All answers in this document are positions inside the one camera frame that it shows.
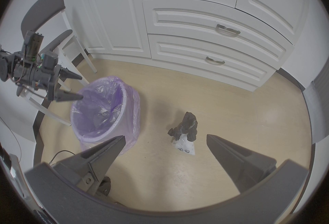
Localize grey curtain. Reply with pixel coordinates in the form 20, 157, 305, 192
312, 60, 329, 90

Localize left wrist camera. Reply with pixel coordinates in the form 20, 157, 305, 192
40, 51, 58, 70

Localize white trash bin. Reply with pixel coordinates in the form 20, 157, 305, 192
71, 80, 137, 151

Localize crumpled black plastic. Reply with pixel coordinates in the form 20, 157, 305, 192
168, 111, 198, 142

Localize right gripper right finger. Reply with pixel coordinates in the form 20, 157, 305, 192
206, 134, 277, 194

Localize white chair grey cushions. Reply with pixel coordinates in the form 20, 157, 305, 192
16, 0, 98, 126

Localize white printed wrapper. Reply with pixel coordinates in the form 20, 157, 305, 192
172, 133, 196, 156

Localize purple plastic bag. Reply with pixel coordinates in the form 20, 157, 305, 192
70, 76, 141, 156

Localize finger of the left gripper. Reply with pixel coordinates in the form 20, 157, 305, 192
60, 68, 83, 80
53, 90, 84, 103

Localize white wardrobe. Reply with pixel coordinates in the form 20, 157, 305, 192
75, 0, 310, 93

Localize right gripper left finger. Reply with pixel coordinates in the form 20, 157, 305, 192
53, 135, 126, 196

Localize black cable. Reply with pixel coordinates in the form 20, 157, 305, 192
50, 150, 77, 165

